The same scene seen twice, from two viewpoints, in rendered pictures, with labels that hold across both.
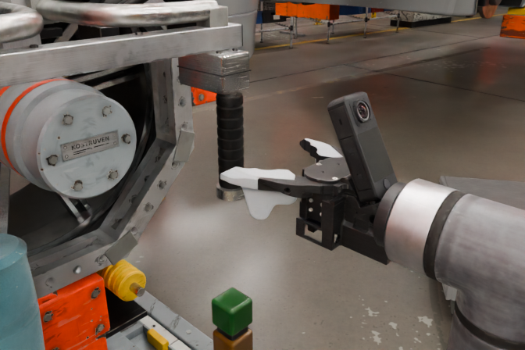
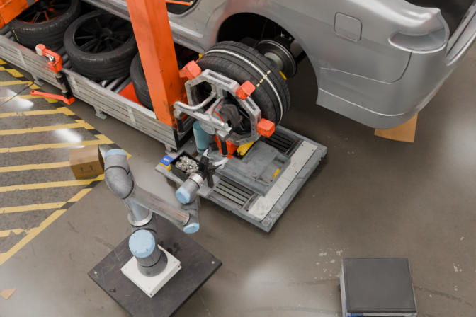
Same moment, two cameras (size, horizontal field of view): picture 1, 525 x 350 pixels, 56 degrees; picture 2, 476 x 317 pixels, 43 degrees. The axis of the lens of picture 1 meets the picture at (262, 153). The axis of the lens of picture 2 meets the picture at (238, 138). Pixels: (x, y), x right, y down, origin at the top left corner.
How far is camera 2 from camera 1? 348 cm
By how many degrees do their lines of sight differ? 71
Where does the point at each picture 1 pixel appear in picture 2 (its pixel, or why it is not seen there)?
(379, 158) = (202, 168)
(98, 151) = (207, 127)
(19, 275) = (198, 132)
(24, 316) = (198, 138)
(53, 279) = not seen: hidden behind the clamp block
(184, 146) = (253, 138)
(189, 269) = (348, 174)
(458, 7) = not seen: outside the picture
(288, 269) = (363, 215)
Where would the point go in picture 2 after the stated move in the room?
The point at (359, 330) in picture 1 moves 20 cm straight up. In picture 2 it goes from (325, 248) to (326, 232)
